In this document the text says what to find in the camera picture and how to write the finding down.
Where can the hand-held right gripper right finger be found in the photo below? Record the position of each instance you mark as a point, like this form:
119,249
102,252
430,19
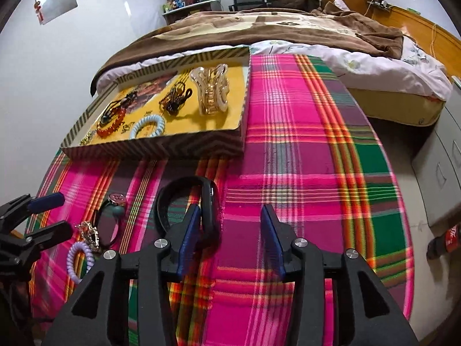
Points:
273,238

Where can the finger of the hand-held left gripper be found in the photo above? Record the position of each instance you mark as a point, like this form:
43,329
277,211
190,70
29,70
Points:
54,231
46,201

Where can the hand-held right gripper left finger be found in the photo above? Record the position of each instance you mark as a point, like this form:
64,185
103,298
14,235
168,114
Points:
187,238

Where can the rhinestone hair clip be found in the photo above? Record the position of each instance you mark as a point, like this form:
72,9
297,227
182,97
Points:
88,232

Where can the black wristband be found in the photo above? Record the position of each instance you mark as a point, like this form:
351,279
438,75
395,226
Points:
210,205

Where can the striped cardboard tray yellow inside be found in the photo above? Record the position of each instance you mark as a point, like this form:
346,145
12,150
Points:
162,149

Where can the beige hair claw clip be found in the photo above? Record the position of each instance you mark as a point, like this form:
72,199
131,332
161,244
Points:
210,97

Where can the pink green plaid cloth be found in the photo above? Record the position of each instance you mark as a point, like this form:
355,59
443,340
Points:
299,151

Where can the cola bottle red label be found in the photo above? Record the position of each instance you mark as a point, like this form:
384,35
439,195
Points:
450,239

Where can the yellow mattress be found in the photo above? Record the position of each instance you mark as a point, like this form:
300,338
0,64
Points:
396,106

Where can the grey drawer cabinet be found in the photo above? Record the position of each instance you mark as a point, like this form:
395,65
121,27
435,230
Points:
439,165

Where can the red knot ornament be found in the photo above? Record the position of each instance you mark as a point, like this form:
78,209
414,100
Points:
39,12

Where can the white floral bed sheet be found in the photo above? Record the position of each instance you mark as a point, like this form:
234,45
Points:
378,68

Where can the brown blanket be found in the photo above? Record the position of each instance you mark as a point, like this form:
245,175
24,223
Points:
234,25

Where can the desk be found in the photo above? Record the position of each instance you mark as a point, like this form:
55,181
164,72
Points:
187,9

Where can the group of bottles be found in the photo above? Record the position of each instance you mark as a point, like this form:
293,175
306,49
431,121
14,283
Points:
176,1

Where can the dark cloth pile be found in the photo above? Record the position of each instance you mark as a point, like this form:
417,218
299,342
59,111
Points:
288,0

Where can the power strip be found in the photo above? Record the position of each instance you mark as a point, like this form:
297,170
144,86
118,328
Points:
380,3

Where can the wooden headboard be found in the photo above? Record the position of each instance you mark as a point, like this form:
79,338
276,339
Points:
425,29

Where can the silver wall panel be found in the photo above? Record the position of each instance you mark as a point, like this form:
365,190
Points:
57,1

